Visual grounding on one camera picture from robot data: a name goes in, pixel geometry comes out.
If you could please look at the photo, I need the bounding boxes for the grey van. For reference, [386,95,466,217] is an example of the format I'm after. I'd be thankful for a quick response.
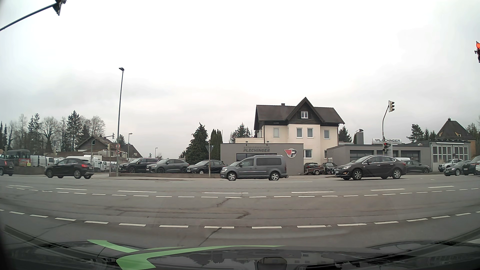
[220,155,289,181]

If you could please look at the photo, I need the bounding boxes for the dark conifer trees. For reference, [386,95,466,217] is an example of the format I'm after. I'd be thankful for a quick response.
[180,123,224,165]

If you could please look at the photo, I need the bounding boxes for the cream house with dark roof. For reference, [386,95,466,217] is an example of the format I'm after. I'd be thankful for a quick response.
[235,97,345,166]

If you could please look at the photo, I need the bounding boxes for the grey asphalt road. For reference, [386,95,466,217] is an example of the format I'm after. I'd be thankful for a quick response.
[0,173,480,250]

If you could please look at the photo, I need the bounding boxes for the row of parked cars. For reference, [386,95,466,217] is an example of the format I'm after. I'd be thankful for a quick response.
[118,157,227,174]

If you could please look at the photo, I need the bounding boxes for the car's own bonnet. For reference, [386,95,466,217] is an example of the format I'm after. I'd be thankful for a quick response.
[0,224,480,270]

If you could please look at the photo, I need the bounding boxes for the traffic light with road sign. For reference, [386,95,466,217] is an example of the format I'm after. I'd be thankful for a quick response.
[90,133,122,174]

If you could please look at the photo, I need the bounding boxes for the dark grey estate car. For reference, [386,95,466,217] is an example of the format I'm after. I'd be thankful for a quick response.
[334,155,407,181]

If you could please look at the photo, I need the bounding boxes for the grey flat-roofed commercial building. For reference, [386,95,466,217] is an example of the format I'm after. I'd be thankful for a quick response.
[220,139,471,176]

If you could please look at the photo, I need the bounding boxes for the brown-roofed house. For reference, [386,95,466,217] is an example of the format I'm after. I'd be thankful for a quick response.
[75,135,143,160]

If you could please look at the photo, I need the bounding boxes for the black suv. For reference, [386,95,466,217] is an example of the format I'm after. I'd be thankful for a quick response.
[44,158,95,179]

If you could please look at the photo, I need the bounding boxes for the row of white vans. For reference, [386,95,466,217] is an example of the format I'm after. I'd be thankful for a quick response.
[30,154,118,172]

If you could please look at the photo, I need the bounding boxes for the dark parked car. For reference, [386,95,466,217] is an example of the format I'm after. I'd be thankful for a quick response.
[403,160,432,174]

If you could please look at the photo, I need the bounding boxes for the row of trees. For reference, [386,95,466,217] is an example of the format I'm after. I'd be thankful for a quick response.
[0,110,107,152]

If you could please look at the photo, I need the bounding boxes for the white parked car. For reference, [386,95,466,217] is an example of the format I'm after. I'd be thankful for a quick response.
[438,158,464,173]

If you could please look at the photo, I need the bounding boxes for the grey parked car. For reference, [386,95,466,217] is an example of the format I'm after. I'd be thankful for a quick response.
[443,160,472,177]

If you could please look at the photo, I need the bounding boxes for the bus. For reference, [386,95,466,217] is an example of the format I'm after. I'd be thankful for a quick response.
[0,149,32,167]

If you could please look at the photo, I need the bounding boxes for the dark vehicle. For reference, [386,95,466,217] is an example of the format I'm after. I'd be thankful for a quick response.
[0,158,15,177]

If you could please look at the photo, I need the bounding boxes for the road sign on post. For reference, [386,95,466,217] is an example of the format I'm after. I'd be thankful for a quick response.
[205,144,214,178]

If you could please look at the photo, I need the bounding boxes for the tall grey lamp post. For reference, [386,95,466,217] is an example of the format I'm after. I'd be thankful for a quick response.
[115,67,125,177]

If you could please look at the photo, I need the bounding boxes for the traffic light on curved post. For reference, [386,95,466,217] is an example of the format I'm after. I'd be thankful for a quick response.
[381,100,395,156]

